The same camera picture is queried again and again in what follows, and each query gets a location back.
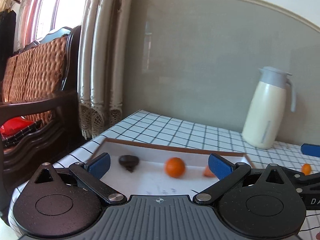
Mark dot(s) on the dark mangosteen with stem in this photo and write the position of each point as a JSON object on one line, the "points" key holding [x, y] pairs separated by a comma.
{"points": [[129, 162]]}

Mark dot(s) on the red cushion on bench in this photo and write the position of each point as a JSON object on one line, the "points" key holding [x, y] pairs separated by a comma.
{"points": [[13, 126]]}

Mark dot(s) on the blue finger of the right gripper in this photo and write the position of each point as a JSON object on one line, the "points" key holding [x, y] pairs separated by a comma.
{"points": [[311, 150]]}

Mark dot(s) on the orange kumquat in box left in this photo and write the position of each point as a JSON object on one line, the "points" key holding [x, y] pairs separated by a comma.
{"points": [[174, 167]]}

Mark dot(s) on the black coat on rack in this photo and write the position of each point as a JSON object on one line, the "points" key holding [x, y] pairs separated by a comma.
{"points": [[7, 33]]}

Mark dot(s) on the dark wooden sofa bench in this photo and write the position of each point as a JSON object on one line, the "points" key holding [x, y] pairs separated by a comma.
{"points": [[40, 86]]}

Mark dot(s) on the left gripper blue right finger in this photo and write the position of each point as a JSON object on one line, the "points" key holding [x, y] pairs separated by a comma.
{"points": [[229, 176]]}

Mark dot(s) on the carrot chunk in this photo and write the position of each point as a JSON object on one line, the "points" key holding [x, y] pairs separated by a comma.
{"points": [[208, 173]]}

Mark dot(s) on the beige lace curtain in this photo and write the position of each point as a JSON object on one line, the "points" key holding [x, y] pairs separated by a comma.
{"points": [[101, 53]]}

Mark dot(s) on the orange kumquat on table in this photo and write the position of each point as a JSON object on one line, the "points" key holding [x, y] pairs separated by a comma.
{"points": [[306, 169]]}

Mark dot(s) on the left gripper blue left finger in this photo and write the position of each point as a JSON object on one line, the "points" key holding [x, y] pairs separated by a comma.
{"points": [[88, 176]]}

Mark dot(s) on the white shallow cardboard box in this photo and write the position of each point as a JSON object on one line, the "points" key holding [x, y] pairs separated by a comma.
{"points": [[149, 177]]}

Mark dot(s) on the cream and grey thermos jug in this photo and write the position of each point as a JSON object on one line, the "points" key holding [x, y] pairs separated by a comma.
{"points": [[267, 108]]}

